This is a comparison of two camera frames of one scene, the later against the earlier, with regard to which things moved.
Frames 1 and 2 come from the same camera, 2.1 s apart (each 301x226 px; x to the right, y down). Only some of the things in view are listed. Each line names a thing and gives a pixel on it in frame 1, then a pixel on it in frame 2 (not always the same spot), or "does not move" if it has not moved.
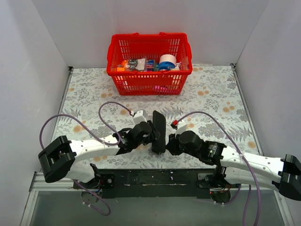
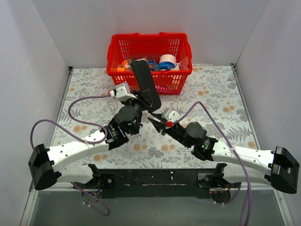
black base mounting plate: (147, 183) does not move
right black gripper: (171, 144) to (165, 125)
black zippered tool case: (159, 146) to (145, 82)
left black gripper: (154, 133) to (143, 98)
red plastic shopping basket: (149, 64) does not move
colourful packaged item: (150, 65) does not move
